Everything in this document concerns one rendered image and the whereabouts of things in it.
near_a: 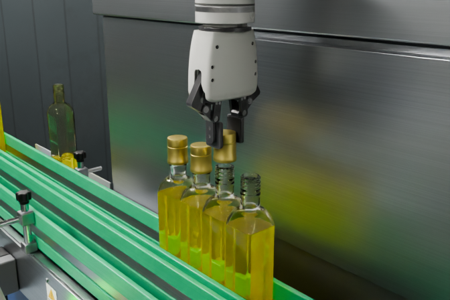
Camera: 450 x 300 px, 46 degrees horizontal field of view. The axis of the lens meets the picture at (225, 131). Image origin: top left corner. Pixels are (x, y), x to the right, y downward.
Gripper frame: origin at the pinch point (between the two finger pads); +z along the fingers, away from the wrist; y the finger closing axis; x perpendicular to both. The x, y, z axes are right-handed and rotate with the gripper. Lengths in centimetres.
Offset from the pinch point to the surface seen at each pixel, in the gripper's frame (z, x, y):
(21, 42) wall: 14, -273, -75
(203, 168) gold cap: 6.9, -4.3, 0.6
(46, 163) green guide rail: 25, -74, -3
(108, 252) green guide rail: 28.6, -26.4, 6.3
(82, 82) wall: 38, -245, -100
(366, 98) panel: -5.8, 16.1, -12.0
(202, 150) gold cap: 3.9, -4.4, 0.8
